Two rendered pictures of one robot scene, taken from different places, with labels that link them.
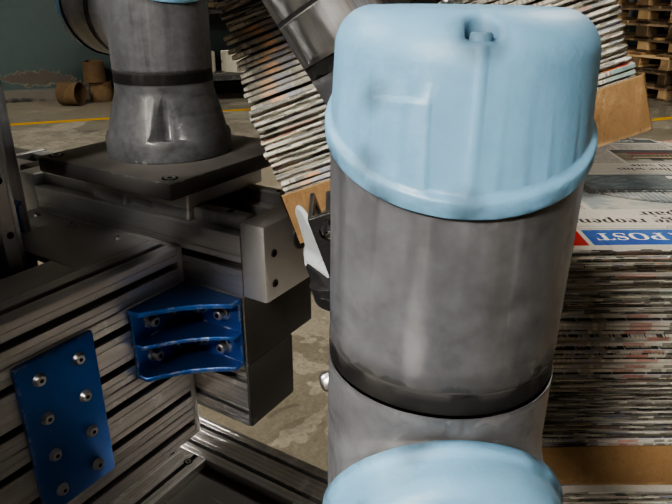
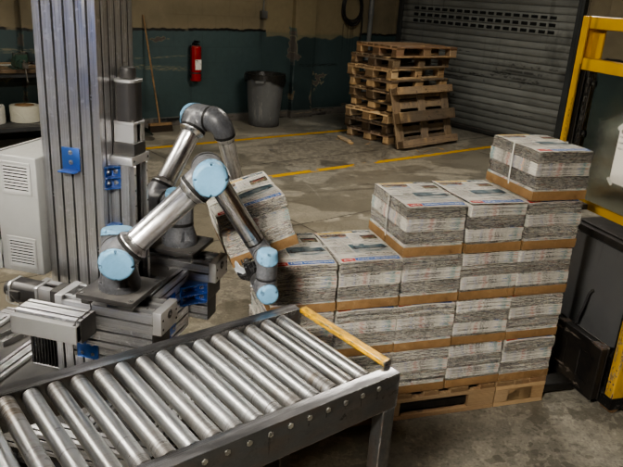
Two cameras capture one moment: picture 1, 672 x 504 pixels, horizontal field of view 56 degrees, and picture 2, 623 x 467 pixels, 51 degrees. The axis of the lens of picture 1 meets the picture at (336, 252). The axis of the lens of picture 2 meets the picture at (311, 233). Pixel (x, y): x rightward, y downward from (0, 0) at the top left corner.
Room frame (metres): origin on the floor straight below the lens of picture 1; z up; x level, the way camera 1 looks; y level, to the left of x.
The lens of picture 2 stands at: (-1.92, 0.51, 1.86)
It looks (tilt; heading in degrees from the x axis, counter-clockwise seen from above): 20 degrees down; 342
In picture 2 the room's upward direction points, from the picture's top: 4 degrees clockwise
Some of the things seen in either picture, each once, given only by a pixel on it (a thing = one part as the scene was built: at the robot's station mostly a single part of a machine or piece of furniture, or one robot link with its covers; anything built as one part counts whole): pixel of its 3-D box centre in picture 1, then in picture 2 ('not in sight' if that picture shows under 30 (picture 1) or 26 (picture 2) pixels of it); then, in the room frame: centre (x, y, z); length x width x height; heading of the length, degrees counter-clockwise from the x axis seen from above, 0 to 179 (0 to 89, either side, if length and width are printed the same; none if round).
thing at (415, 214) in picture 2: not in sight; (415, 217); (0.61, -0.83, 0.95); 0.38 x 0.29 x 0.23; 1
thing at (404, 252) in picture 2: not in sight; (413, 235); (0.61, -0.83, 0.86); 0.38 x 0.29 x 0.04; 1
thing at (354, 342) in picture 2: not in sight; (342, 334); (-0.12, -0.22, 0.81); 0.43 x 0.03 x 0.02; 21
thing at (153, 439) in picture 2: not in sight; (132, 413); (-0.38, 0.46, 0.77); 0.47 x 0.05 x 0.05; 21
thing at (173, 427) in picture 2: not in sight; (154, 406); (-0.35, 0.40, 0.77); 0.47 x 0.05 x 0.05; 21
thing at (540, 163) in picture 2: not in sight; (517, 271); (0.61, -1.42, 0.65); 0.39 x 0.30 x 1.29; 0
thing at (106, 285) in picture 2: not in sight; (120, 273); (0.35, 0.47, 0.87); 0.15 x 0.15 x 0.10
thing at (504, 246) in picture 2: not in sight; (471, 233); (0.61, -1.13, 0.86); 0.38 x 0.29 x 0.04; 1
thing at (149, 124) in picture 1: (167, 109); (179, 231); (0.77, 0.21, 0.87); 0.15 x 0.15 x 0.10
